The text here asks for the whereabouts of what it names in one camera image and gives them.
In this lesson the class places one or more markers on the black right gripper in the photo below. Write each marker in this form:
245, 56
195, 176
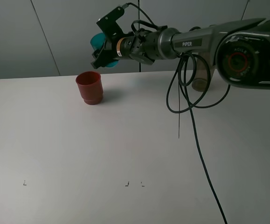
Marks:
117, 46

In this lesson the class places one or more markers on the teal translucent plastic cup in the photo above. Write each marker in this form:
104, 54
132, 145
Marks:
97, 42

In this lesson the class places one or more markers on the smoky translucent water bottle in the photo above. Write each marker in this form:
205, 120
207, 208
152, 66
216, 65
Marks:
200, 80

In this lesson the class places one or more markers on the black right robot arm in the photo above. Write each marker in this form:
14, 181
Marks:
239, 49

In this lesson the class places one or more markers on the red plastic cup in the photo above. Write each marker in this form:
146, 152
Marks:
90, 87

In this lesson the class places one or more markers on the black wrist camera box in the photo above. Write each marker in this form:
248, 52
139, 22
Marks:
110, 20

